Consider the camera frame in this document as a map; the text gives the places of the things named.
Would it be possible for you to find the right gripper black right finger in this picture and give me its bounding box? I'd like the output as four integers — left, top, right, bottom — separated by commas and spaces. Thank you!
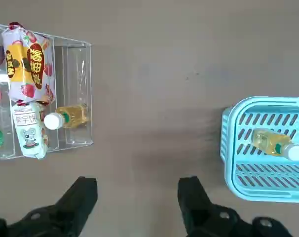
177, 175, 295, 237

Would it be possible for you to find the strawberry print snack packet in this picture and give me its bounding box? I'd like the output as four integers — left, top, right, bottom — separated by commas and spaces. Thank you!
1, 21, 56, 104

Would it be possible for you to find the amber juice bottle white cap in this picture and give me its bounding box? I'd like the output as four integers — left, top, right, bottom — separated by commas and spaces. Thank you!
43, 103, 90, 130
250, 128, 299, 161

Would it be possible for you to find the clear acrylic tiered shelf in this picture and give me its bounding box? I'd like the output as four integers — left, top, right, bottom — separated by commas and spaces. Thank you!
0, 23, 94, 160

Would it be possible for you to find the light blue plastic basket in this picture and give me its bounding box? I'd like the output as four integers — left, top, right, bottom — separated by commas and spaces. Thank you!
220, 95, 299, 203

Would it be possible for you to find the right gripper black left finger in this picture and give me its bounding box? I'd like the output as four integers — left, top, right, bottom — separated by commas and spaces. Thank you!
0, 176, 99, 237

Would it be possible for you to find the white mouse print biscuit packet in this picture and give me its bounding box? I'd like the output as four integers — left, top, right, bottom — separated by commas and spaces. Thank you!
10, 101, 49, 160

